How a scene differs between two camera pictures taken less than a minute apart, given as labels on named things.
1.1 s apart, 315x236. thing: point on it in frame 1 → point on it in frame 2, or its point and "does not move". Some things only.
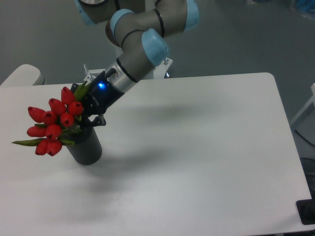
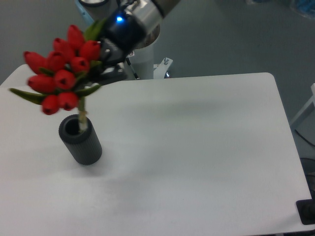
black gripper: [101, 96] → [123, 33]
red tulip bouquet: [61, 125] → [64, 74]
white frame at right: [312, 101] does not move
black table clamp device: [306, 208] does not move
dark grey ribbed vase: [88, 151] does not move
